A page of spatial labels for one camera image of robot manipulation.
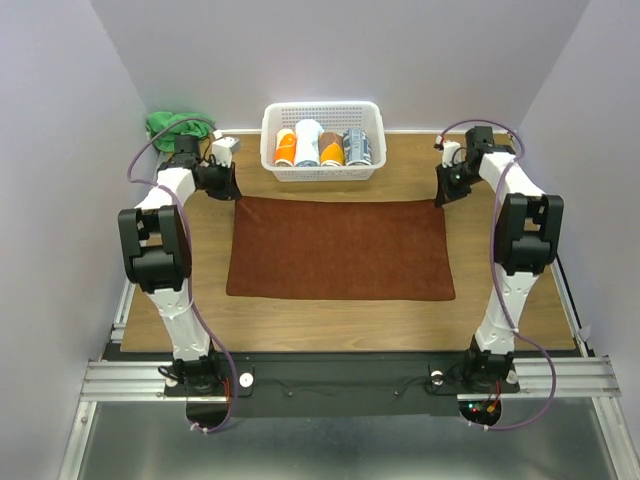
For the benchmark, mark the white plastic basket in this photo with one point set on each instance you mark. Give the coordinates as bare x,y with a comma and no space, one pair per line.
333,116

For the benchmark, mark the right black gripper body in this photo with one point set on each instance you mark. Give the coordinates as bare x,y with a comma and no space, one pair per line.
456,180

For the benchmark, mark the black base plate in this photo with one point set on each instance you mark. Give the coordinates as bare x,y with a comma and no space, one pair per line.
335,385

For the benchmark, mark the grey patterned rolled towel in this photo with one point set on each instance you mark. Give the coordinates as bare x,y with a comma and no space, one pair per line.
356,147

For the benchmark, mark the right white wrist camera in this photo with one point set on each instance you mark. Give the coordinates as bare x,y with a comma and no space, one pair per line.
452,152

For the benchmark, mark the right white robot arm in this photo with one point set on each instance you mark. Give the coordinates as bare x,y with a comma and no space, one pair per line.
524,239

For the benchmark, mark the orange white rolled towel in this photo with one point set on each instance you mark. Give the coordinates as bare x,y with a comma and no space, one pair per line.
285,150

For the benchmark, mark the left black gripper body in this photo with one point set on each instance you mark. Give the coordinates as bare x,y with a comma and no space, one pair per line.
217,180

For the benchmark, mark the white blue rolled towel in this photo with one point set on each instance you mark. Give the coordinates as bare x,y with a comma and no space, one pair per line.
307,133

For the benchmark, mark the green towel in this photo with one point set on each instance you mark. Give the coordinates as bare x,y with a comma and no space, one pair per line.
167,126

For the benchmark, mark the brown orange rolled towel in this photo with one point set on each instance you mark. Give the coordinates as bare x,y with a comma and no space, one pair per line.
331,150

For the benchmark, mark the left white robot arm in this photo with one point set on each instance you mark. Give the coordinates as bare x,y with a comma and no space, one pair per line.
157,254

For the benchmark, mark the aluminium frame rail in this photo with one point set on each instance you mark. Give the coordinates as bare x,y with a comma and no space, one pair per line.
115,377

